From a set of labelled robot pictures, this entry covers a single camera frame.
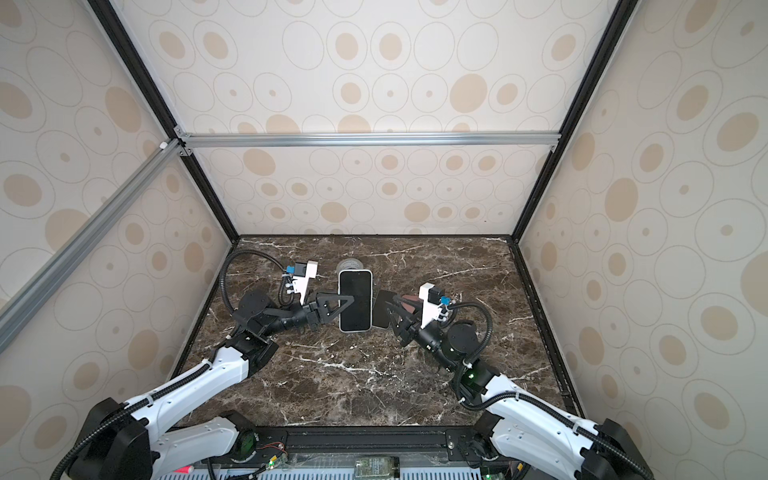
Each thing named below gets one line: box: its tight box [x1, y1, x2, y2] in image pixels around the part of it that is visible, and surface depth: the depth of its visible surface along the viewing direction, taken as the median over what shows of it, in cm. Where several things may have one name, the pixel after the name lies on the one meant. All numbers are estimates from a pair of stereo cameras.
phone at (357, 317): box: [338, 269, 373, 333], surface depth 66 cm
